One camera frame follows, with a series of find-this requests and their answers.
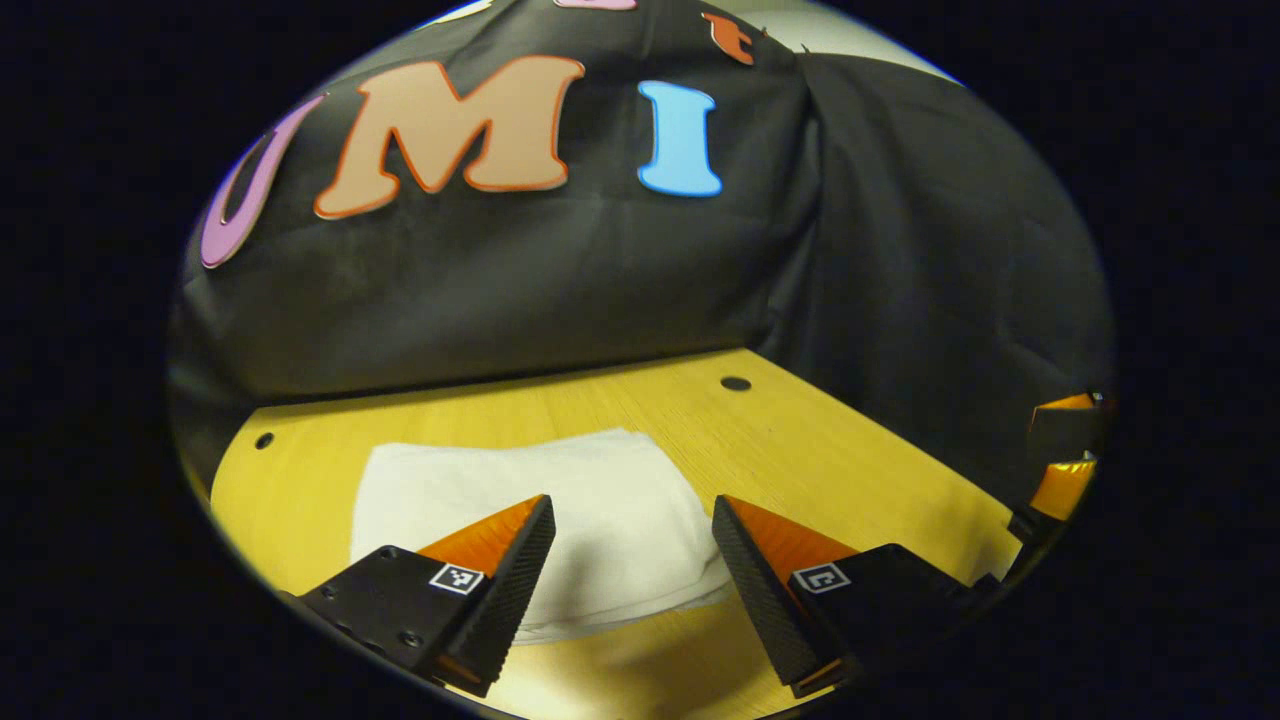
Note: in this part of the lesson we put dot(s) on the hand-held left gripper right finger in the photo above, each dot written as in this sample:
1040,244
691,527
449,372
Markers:
755,600

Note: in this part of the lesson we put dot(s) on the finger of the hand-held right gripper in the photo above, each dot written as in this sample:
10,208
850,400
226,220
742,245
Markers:
1062,490
1065,435

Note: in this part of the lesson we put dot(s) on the black backdrop cloth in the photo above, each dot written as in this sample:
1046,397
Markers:
500,280

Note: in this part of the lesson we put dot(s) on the cream white jeans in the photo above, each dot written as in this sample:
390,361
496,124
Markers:
620,520

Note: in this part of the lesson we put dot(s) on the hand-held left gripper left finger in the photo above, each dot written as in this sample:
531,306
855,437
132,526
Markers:
510,600

